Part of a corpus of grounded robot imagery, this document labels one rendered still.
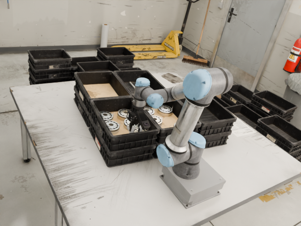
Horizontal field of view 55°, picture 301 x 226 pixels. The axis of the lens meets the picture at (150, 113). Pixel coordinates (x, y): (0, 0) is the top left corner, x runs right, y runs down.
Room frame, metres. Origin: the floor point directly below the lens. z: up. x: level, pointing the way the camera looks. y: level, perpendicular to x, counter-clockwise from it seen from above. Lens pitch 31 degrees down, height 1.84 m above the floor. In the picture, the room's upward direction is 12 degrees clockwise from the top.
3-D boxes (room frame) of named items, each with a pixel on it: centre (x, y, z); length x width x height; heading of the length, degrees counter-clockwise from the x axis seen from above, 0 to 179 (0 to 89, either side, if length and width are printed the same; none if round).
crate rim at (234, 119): (1.78, -0.35, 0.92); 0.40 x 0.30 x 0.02; 33
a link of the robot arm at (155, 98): (1.33, -0.01, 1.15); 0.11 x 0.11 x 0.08; 40
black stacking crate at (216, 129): (1.78, -0.35, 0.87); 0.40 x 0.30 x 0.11; 33
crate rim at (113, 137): (1.45, 0.15, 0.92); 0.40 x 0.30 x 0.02; 33
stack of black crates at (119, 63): (3.38, 0.57, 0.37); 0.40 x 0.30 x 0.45; 129
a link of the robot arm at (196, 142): (1.22, -0.25, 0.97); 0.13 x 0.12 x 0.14; 130
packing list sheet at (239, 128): (2.02, -0.67, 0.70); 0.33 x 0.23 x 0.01; 39
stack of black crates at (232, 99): (3.19, -1.04, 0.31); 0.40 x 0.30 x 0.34; 39
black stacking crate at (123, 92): (1.79, 0.37, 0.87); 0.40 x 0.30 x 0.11; 33
